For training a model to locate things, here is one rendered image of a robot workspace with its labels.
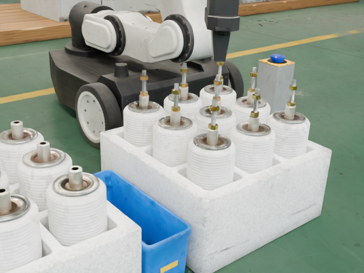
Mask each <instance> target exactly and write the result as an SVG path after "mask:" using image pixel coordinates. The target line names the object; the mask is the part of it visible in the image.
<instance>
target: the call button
mask: <svg viewBox="0 0 364 273"><path fill-rule="evenodd" d="M270 59H271V61H272V62H283V60H285V56H284V55H280V54H272V55H270Z"/></svg>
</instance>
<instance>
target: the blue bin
mask: <svg viewBox="0 0 364 273"><path fill-rule="evenodd" d="M93 175H95V176H96V177H98V178H99V179H101V180H102V181H103V182H104V184H105V186H106V197H107V200H108V201H109V202H110V203H111V204H112V205H114V206H115V207H116V208H117V209H119V210H120V211H121V212H122V213H123V214H125V215H126V216H127V217H128V218H130V219H131V220H132V221H133V222H135V223H136V224H137V225H139V226H140V227H141V273H185V265H186V255H187V246H188V240H189V236H190V234H191V226H190V225H189V224H188V223H187V222H185V221H183V220H182V219H181V218H179V217H178V216H176V215H175V214H174V213H172V212H171V211H170V210H168V209H167V208H165V207H164V206H162V205H161V204H159V203H158V202H157V201H155V200H154V199H153V198H151V197H150V196H148V195H147V194H145V193H144V192H142V191H141V190H140V189H138V188H137V187H135V186H134V185H133V184H131V183H130V182H128V181H127V180H126V179H124V178H123V177H122V176H120V175H118V174H117V173H116V172H114V171H112V170H103V171H100V172H97V173H93Z"/></svg>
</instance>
